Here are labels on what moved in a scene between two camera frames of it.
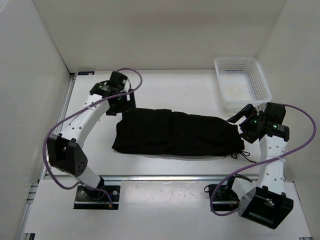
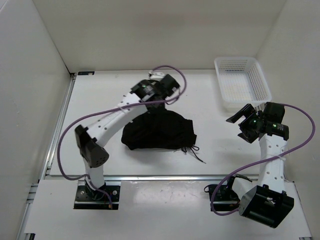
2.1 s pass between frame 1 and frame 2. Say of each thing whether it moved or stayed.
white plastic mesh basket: stayed
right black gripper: stayed
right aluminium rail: stayed
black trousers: moved
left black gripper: moved
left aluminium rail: stayed
